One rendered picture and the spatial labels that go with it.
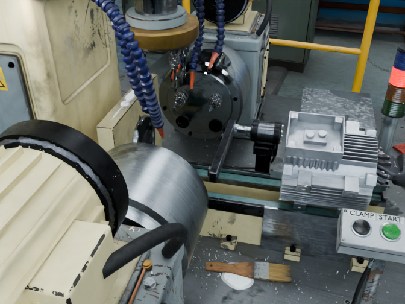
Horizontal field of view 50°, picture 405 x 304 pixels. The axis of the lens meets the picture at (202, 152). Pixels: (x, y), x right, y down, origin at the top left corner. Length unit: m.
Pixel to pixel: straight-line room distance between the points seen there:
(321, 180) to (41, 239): 0.70
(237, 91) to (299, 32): 2.88
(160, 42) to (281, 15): 3.21
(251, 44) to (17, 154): 1.02
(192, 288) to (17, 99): 0.56
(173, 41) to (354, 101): 0.89
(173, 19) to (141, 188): 0.36
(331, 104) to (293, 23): 2.52
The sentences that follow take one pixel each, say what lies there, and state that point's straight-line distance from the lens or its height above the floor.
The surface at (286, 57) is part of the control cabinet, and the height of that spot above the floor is 0.15.
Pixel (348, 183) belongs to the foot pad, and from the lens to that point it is 1.00.
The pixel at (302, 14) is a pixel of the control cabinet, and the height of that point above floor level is 0.55.
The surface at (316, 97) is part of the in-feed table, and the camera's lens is 1.62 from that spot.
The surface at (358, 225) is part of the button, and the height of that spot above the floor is 1.07.
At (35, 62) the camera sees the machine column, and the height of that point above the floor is 1.29.
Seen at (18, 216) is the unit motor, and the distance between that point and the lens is 0.44.
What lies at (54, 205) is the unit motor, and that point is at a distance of 0.44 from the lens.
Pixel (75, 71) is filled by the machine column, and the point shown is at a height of 1.22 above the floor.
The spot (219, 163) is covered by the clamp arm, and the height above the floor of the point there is 1.03.
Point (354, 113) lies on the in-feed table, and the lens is 1.55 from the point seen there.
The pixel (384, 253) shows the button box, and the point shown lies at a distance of 0.85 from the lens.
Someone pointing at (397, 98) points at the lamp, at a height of 1.09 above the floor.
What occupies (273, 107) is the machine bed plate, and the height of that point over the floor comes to 0.80.
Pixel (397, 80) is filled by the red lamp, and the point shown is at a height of 1.14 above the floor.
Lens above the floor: 1.61
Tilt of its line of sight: 33 degrees down
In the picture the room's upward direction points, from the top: straight up
